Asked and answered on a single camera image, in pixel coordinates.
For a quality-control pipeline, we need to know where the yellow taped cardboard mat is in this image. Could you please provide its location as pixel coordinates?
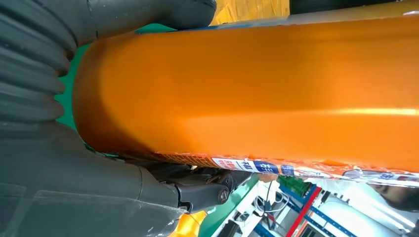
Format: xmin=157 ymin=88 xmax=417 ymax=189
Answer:
xmin=209 ymin=0 xmax=291 ymax=25

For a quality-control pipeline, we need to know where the blue and red rack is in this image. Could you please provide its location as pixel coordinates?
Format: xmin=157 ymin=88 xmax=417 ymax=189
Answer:
xmin=253 ymin=183 xmax=359 ymax=237

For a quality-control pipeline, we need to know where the person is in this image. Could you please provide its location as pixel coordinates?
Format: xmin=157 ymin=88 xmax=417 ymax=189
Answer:
xmin=366 ymin=181 xmax=419 ymax=213

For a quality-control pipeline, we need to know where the white cylinder tank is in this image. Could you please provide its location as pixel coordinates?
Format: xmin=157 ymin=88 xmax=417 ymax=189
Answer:
xmin=311 ymin=193 xmax=407 ymax=237

